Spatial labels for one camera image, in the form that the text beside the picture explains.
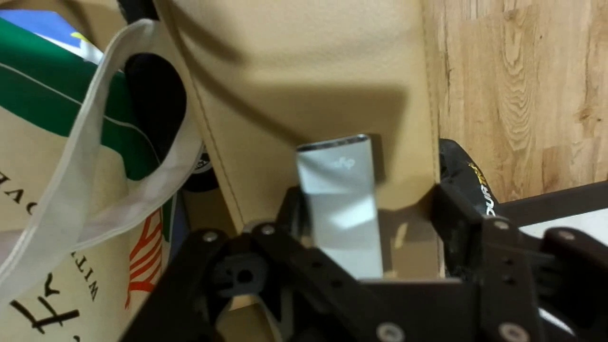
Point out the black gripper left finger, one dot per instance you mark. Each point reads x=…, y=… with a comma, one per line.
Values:
x=277, y=277

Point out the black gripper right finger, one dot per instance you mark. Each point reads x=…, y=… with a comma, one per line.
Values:
x=524, y=285

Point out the silver power bank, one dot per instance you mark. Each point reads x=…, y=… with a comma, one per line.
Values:
x=342, y=209

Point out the cream canvas tote bag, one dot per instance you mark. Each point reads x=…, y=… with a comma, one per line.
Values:
x=57, y=190

